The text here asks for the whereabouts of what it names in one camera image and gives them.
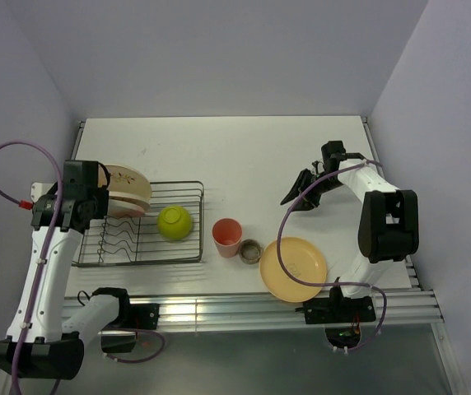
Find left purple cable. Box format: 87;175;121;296
0;141;66;395

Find aluminium table edge rail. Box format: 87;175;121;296
8;287;445;337

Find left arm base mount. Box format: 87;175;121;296
100;303;160;354

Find purple cable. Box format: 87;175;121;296
0;141;66;395
276;158;387;353

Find small speckled ceramic cup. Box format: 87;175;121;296
239;239;263;265

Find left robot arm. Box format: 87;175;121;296
0;160;133;380

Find black wire dish rack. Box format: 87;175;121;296
72;180;204;267

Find yellow cream leaf plate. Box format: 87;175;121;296
99;164;152;202

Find lime green bowl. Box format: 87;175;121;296
156;206;193;240

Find pink plastic cup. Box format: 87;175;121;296
212;218;243;258

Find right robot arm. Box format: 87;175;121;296
277;141;419;321

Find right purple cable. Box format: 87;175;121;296
276;158;387;353

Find plain yellow bear plate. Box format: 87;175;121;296
259;237;327;303

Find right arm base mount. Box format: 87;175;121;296
296;296;376;353

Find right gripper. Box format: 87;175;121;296
281;169;343;213

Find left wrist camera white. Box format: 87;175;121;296
30;182;57;203

